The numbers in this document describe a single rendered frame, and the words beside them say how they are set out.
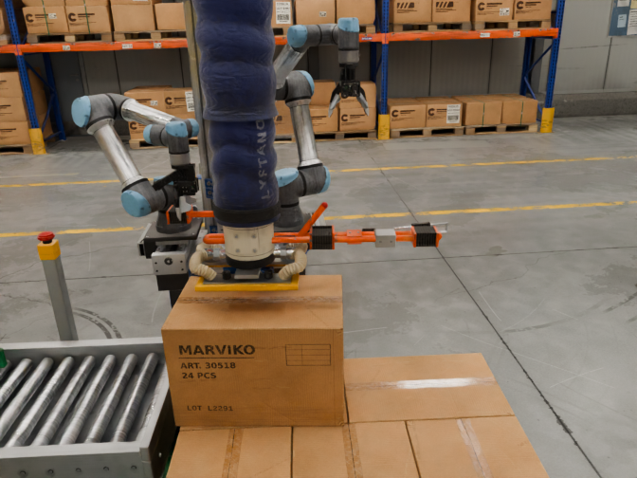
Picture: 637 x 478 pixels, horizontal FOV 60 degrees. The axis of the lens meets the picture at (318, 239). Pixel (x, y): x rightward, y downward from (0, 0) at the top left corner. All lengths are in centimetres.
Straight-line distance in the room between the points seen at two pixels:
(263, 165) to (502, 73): 952
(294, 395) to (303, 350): 19
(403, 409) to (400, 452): 22
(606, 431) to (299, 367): 172
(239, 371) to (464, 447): 79
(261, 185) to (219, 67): 37
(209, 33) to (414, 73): 899
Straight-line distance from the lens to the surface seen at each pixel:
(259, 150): 175
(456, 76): 1079
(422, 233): 189
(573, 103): 1159
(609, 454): 301
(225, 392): 201
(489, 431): 211
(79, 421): 229
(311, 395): 198
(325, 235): 185
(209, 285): 186
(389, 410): 214
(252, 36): 169
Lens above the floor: 188
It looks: 22 degrees down
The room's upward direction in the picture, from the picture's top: 2 degrees counter-clockwise
